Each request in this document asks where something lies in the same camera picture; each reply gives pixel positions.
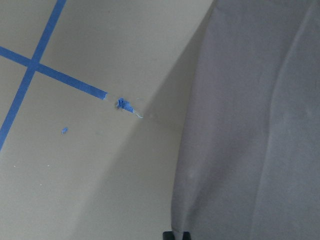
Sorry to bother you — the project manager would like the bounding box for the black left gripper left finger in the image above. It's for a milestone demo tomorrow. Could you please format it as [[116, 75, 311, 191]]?
[[162, 231, 174, 240]]

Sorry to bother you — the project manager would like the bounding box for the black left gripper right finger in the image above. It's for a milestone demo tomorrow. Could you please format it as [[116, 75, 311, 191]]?
[[182, 231, 192, 240]]

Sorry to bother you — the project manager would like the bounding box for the dark brown t-shirt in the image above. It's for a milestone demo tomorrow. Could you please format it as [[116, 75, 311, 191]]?
[[171, 0, 320, 240]]

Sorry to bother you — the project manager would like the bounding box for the brown paper table cover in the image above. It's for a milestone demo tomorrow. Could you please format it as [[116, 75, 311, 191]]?
[[0, 0, 214, 240]]

